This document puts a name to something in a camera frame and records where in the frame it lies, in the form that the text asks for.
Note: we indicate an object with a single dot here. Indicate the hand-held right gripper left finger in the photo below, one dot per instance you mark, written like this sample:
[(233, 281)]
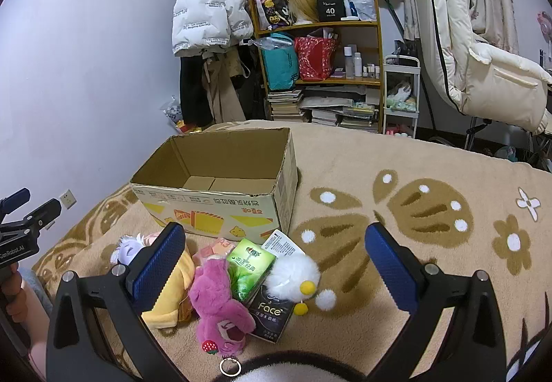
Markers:
[(157, 265)]

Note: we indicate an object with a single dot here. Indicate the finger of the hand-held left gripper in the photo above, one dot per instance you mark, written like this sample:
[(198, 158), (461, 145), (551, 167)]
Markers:
[(15, 197), (43, 211)]

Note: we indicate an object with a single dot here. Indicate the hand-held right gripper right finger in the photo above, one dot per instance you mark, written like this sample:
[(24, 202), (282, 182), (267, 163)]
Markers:
[(388, 265)]

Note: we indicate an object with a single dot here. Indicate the white purple plush doll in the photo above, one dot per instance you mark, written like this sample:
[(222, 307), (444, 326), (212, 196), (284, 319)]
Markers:
[(125, 250)]

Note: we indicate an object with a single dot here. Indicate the yellow plush toy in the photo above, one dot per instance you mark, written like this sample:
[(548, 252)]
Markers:
[(172, 304)]

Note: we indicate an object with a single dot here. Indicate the pink tissue packet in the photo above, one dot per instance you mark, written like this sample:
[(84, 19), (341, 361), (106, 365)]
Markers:
[(215, 248)]

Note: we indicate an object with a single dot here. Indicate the pink bear plush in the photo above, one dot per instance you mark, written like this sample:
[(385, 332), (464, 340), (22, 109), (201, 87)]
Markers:
[(211, 300)]

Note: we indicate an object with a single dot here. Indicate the cardboard box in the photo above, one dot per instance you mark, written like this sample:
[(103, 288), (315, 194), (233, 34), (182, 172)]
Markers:
[(207, 209)]

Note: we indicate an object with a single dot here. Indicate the green tissue packet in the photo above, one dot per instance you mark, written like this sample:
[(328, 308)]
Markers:
[(250, 265)]

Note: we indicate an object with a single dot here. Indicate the white green soft toys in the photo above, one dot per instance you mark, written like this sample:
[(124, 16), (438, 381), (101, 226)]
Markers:
[(401, 97)]

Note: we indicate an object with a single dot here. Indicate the person's left hand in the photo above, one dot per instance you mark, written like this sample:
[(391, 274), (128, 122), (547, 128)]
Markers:
[(12, 298)]

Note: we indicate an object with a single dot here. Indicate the person's clothing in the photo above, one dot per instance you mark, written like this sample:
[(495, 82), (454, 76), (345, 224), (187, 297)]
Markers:
[(36, 330)]

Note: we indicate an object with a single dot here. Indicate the white fluffy duck plush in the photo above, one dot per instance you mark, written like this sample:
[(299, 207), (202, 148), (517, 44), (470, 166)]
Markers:
[(293, 274)]

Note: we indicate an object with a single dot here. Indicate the white printed packet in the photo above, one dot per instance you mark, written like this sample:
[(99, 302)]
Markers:
[(280, 244)]

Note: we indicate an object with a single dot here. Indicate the black tissue packet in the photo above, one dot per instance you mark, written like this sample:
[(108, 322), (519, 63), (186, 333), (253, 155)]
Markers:
[(269, 317)]

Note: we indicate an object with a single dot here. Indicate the colourful plastic bags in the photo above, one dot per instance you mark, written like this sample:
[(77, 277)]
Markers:
[(177, 117)]

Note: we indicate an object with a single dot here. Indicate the black metal stand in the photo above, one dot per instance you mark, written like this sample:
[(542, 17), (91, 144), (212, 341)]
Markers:
[(474, 132)]

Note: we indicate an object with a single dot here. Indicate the pile of books and papers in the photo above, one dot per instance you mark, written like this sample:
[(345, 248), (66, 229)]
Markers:
[(340, 110)]

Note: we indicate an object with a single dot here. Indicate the black trousers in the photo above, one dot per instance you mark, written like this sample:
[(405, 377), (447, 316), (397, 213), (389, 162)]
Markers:
[(194, 93)]

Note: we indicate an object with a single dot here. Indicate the beige trousers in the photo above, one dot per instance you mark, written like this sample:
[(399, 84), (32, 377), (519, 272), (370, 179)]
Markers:
[(222, 89)]

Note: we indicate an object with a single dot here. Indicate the stack of books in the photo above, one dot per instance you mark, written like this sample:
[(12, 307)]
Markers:
[(284, 106)]

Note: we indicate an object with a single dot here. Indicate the row of small cosmetic bottles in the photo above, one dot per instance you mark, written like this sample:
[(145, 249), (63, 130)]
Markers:
[(371, 71)]

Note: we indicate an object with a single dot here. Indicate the black garment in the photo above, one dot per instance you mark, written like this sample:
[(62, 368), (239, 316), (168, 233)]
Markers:
[(252, 93)]

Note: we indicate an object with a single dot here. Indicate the short white bottle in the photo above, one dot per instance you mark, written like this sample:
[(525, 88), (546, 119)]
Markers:
[(358, 65)]

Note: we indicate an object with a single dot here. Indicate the tall white bottle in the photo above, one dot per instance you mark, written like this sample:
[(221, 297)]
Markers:
[(348, 63)]

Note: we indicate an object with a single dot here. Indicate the white trolley cart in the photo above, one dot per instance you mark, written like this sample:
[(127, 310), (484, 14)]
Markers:
[(401, 59)]

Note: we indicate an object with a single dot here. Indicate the red patterned bag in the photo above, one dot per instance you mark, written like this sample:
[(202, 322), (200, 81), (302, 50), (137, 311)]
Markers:
[(315, 58)]

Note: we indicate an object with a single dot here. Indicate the teal bag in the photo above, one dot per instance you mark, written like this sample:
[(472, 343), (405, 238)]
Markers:
[(279, 65)]

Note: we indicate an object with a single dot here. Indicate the wooden shelf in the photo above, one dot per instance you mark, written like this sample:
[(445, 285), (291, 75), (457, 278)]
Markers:
[(319, 25)]

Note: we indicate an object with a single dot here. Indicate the cream long coat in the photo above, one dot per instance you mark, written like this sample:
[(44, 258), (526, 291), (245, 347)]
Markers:
[(453, 20)]

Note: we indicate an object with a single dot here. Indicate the black box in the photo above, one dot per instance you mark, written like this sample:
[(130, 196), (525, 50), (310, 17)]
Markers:
[(331, 6)]

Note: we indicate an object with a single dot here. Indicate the blonde wig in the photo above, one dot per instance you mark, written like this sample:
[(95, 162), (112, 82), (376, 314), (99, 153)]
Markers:
[(304, 2)]

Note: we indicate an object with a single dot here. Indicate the white wall socket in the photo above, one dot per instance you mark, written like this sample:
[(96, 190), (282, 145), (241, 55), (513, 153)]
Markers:
[(67, 199)]

